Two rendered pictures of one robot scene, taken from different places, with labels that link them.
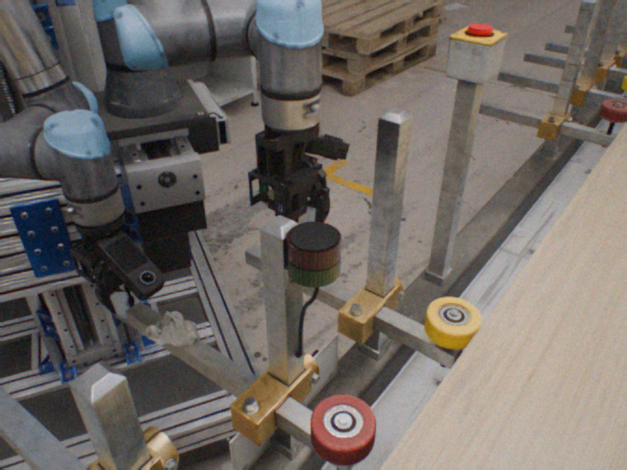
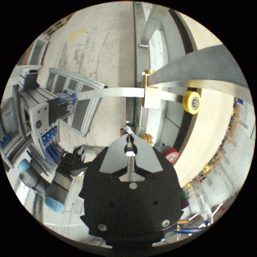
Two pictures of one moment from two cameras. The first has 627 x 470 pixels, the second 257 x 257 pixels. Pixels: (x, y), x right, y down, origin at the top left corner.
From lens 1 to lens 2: 0.82 m
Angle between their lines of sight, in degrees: 78
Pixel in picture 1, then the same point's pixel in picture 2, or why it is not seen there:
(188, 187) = (42, 114)
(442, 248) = (148, 38)
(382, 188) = (217, 86)
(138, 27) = not seen: outside the picture
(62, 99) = (29, 183)
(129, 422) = not seen: hidden behind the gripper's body
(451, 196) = (157, 21)
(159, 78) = (5, 117)
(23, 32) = (23, 198)
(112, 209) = (69, 185)
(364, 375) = not seen: hidden behind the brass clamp
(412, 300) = (142, 58)
